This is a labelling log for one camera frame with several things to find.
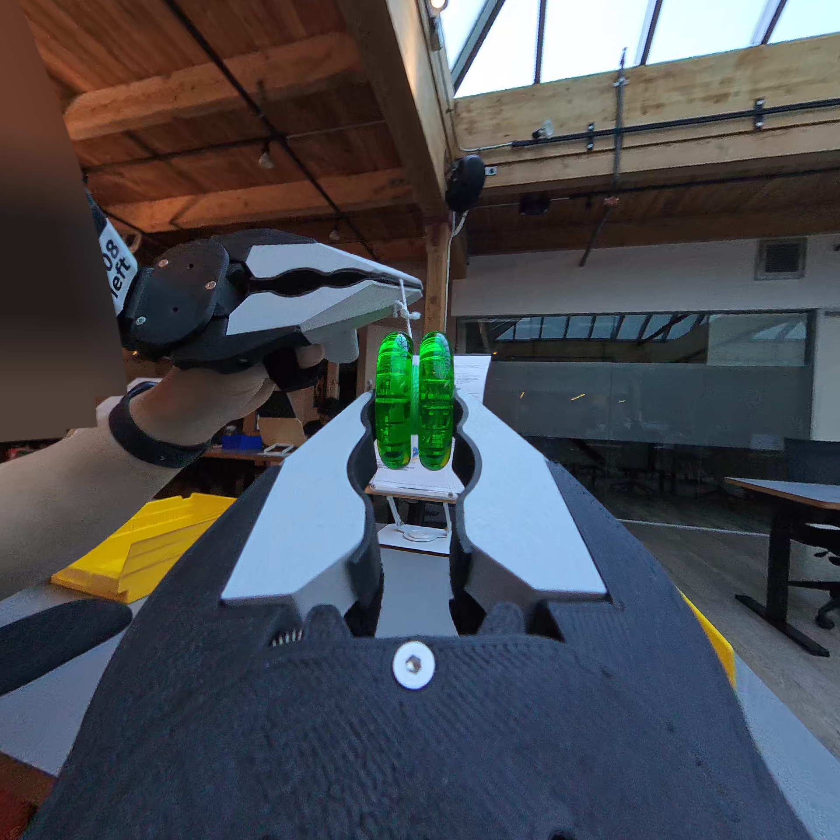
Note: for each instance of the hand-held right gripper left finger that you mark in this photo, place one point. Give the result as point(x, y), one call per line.
point(295, 538)

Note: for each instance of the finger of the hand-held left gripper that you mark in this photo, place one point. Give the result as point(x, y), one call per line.
point(315, 259)
point(295, 315)

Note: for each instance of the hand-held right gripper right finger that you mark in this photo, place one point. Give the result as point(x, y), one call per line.
point(525, 538)

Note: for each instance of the green translucent yoyo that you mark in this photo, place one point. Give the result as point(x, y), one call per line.
point(394, 407)

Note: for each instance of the person's left forearm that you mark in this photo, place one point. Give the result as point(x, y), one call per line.
point(65, 505)

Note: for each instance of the person's left hand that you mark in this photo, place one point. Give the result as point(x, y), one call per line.
point(197, 407)

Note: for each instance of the white tablet stand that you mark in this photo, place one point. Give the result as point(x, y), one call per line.
point(420, 535)

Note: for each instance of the cardboard box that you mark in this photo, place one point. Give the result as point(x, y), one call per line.
point(282, 433)

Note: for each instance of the blue plastic bin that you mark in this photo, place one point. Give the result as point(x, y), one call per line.
point(243, 443)

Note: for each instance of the yellow plastic bin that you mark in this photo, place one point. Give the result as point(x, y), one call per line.
point(144, 544)

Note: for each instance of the black wristband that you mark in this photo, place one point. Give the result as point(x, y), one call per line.
point(151, 446)

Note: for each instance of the printed instruction sheet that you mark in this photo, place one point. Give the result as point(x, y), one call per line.
point(474, 380)

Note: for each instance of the black hanging speaker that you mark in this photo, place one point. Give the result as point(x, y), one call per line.
point(464, 184)

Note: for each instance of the grey office desk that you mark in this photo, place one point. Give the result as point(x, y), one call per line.
point(787, 492)

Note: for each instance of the black office chair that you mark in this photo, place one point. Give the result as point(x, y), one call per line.
point(814, 459)

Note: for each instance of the wooden support post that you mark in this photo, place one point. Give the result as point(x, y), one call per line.
point(438, 282)

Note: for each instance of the white security camera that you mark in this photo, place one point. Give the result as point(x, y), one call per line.
point(543, 130)

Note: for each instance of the wall vent grille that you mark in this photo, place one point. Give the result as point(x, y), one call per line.
point(781, 258)

